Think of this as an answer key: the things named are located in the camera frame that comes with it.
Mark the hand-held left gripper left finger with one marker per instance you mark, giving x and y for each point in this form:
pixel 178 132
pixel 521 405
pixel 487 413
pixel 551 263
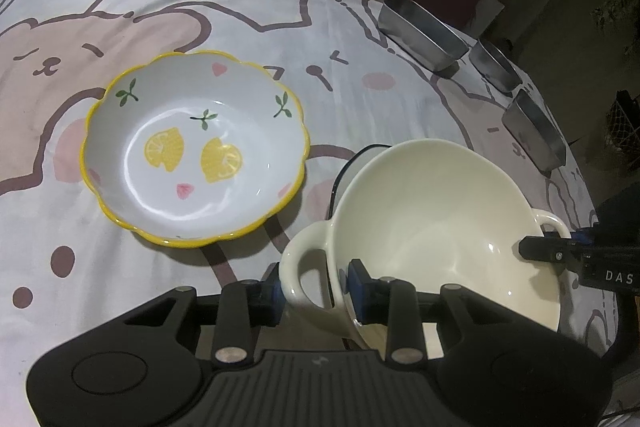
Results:
pixel 272 299

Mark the rectangular steel tray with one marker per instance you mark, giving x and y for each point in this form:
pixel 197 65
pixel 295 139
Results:
pixel 535 132
pixel 425 32

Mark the black net basket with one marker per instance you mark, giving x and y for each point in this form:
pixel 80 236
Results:
pixel 622 127

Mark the round steel bowl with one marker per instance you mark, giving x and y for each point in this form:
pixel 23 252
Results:
pixel 495 67

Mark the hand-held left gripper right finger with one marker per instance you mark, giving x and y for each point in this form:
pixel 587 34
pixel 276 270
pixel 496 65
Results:
pixel 359 294

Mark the yellow rim lemon print bowl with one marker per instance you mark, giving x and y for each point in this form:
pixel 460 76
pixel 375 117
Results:
pixel 200 147

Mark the bear print tablecloth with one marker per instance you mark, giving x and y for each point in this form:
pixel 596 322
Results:
pixel 350 57

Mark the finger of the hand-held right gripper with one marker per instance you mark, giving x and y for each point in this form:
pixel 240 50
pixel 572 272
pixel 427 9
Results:
pixel 550 249
pixel 575 235

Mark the white plate black rim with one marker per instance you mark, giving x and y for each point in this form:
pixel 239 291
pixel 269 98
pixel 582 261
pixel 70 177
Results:
pixel 339 182

